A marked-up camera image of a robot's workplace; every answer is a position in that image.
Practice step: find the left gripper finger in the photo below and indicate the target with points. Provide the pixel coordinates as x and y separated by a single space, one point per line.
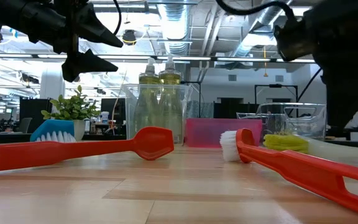
82 63
98 31

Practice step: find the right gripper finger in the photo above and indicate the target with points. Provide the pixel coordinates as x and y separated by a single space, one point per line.
346 93

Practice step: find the yellow soap pump bottle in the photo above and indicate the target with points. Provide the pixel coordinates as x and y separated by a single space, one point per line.
170 77
149 79

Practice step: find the light blue spoon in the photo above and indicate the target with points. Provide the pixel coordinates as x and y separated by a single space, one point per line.
51 127

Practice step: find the yellow-green dish brush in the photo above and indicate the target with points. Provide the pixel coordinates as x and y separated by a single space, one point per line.
286 143

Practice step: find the red spoon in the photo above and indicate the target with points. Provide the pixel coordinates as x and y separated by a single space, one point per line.
291 168

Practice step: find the red dish brush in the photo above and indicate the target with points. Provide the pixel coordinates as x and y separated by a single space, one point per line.
154 143

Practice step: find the small artificial green plant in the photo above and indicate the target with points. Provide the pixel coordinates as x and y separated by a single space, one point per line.
71 107

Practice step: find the low clear plastic tray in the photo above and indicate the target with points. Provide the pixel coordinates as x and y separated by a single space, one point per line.
291 121

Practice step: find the black cabinet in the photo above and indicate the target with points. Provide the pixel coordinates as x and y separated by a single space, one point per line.
36 115

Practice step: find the tall clear plastic bin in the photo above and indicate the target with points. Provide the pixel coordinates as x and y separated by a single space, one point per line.
129 124

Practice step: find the red plastic tray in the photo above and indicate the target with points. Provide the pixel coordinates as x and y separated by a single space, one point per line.
222 132

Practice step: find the silver ventilation duct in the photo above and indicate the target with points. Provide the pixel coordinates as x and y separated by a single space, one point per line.
176 28

